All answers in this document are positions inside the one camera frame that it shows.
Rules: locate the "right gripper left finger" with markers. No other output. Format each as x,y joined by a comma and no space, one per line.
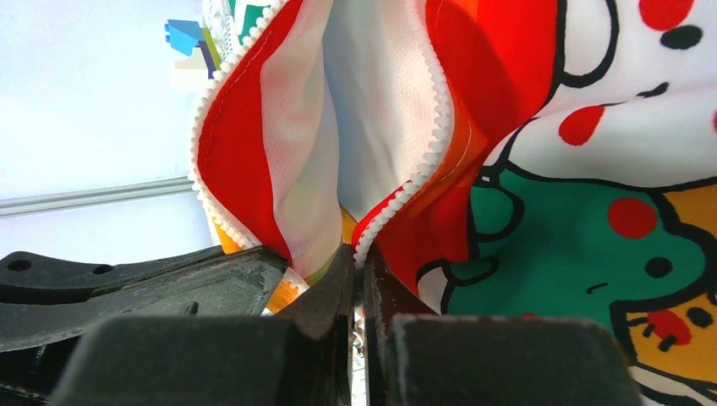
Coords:
299,356

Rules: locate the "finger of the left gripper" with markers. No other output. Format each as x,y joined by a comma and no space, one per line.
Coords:
47,303

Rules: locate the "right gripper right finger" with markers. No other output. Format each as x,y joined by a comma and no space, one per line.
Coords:
417,357

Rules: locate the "rainbow kids jacket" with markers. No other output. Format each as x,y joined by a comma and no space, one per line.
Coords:
516,158

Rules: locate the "blue and silver block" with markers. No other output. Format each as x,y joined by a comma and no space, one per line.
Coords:
194,42

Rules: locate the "aluminium frame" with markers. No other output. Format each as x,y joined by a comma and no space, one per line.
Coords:
92,197

